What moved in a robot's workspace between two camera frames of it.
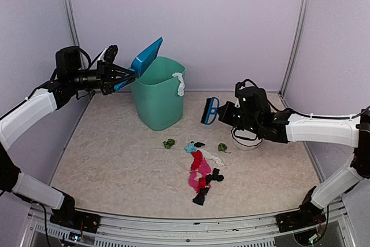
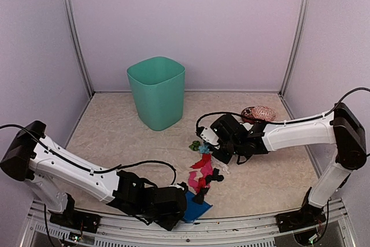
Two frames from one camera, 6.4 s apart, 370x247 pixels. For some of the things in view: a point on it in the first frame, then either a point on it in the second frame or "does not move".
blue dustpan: (142, 62) → (193, 210)
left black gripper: (106, 76) → (169, 224)
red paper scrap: (198, 158) → (206, 158)
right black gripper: (225, 116) → (224, 158)
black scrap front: (199, 198) does not move
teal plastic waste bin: (154, 92) does not move
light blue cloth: (190, 148) → (204, 149)
